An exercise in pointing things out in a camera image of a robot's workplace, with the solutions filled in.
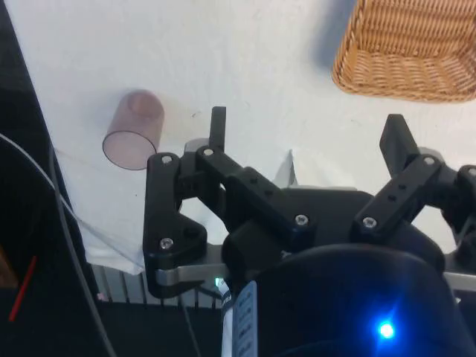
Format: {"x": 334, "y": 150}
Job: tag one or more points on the red strip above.
{"x": 23, "y": 288}

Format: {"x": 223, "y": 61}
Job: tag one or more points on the wicker basket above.
{"x": 405, "y": 52}

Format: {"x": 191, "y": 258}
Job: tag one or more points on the see-through pink cup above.
{"x": 134, "y": 130}

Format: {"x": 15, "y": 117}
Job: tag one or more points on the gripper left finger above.
{"x": 167, "y": 208}

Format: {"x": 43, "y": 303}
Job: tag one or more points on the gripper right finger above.
{"x": 398, "y": 193}

